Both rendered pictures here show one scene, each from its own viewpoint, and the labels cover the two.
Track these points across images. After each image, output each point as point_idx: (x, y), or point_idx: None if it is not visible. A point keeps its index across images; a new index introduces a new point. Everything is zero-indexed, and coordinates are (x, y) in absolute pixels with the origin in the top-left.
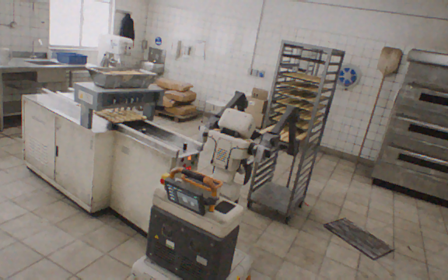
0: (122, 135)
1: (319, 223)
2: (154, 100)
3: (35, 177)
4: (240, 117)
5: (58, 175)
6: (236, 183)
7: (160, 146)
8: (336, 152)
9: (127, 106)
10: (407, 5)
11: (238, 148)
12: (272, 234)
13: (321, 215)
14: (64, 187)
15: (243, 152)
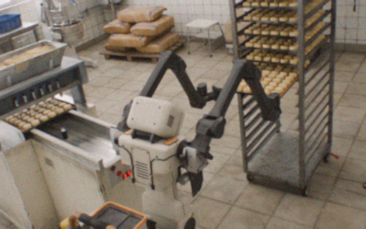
0: (39, 144)
1: (355, 183)
2: (77, 78)
3: None
4: (153, 109)
5: None
6: (180, 199)
7: (80, 156)
8: None
9: (38, 102)
10: None
11: (158, 159)
12: (283, 219)
13: (359, 166)
14: (6, 212)
15: (168, 163)
